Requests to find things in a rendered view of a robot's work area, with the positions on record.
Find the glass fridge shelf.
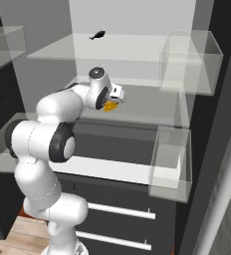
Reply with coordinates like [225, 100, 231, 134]
[26, 32, 203, 66]
[65, 75, 191, 129]

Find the white fridge door handle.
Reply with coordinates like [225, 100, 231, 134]
[192, 99, 231, 255]

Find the dark fridge door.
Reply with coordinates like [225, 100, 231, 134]
[175, 0, 231, 255]
[0, 0, 26, 241]

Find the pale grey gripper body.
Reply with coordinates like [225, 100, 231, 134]
[109, 89, 127, 106]

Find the dark fridge drawer front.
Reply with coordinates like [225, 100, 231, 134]
[56, 172, 178, 230]
[72, 217, 175, 255]

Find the white drawer handle bar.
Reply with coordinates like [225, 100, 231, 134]
[87, 201, 157, 221]
[75, 230, 153, 252]

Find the orange cheese wedge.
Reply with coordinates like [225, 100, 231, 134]
[104, 102, 119, 113]

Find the white-fronted fridge crisper drawer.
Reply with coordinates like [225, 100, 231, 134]
[50, 119, 183, 187]

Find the small black fish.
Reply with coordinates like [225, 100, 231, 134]
[88, 30, 107, 41]

